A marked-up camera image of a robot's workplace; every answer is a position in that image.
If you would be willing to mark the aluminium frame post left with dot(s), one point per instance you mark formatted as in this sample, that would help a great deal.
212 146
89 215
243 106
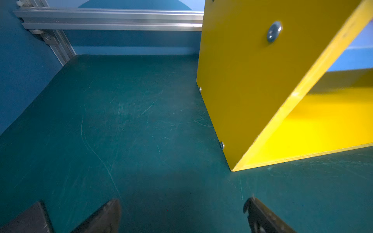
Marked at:
55 39

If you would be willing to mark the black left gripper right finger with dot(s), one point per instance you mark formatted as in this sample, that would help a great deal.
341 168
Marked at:
262 219

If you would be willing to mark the yellow wooden shelf unit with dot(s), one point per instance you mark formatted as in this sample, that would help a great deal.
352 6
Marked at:
264 77

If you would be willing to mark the aluminium frame rail back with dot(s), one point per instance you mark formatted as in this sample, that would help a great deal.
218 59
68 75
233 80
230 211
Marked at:
47 18

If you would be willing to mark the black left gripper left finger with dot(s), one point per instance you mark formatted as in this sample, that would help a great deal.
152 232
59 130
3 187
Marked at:
106 219

